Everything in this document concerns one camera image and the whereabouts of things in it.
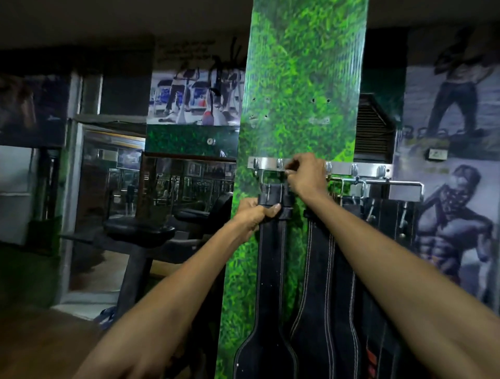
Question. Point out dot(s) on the person's right hand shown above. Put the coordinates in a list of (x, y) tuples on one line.
[(310, 175)]

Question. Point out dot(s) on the person's left hand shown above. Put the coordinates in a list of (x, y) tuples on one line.
[(250, 216)]

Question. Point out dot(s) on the person's right fingers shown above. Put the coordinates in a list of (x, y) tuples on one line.
[(295, 166)]

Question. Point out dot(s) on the person's left thumb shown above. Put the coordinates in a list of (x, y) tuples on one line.
[(272, 211)]

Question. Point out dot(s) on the black belt with metal buckle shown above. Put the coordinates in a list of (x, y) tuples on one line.
[(269, 273)]

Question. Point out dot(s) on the person's left forearm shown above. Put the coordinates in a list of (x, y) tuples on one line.
[(168, 308)]

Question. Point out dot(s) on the person's right forearm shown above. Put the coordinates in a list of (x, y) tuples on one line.
[(398, 281)]

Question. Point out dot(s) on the silver metal hook rack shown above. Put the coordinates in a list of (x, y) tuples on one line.
[(343, 168)]

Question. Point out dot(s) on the dark louvred vent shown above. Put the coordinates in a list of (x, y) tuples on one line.
[(373, 129)]

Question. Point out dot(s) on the black belt with white stitching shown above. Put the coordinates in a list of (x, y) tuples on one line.
[(320, 296)]

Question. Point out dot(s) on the treadmill gym poster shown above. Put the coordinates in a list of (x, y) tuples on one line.
[(183, 97)]

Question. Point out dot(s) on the black padded exercise bench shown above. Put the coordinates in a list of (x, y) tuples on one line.
[(136, 234)]

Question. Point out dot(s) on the black belt with red mark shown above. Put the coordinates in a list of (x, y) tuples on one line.
[(381, 335)]

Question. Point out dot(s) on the masked muscular figure poster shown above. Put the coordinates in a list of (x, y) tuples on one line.
[(453, 226)]

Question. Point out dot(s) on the standing figure poster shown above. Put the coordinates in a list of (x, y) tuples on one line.
[(453, 89)]

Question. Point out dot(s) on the blue object on floor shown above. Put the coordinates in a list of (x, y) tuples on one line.
[(105, 317)]

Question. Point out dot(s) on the wall mirror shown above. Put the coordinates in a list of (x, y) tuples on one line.
[(183, 183)]

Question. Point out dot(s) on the small white switch box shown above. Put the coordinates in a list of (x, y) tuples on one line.
[(437, 154)]

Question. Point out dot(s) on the dark wall poster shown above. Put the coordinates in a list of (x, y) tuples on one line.
[(31, 109)]

